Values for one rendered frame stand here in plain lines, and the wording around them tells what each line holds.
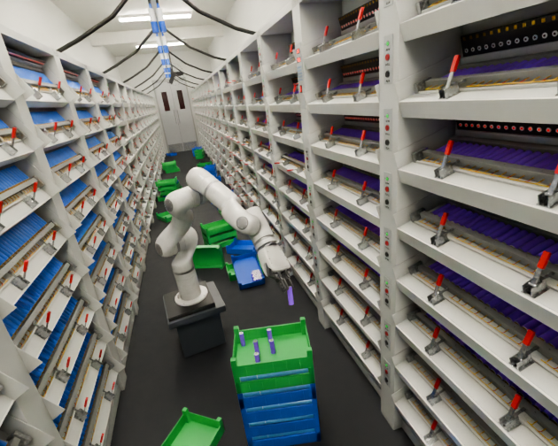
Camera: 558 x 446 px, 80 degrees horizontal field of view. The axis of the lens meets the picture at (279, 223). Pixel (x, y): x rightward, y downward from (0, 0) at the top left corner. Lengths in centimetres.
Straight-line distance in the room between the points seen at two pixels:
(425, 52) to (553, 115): 45
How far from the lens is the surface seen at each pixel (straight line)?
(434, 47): 110
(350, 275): 158
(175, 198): 152
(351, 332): 185
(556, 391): 94
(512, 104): 78
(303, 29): 168
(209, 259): 305
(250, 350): 145
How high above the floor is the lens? 136
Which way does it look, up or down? 21 degrees down
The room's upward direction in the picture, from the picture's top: 7 degrees counter-clockwise
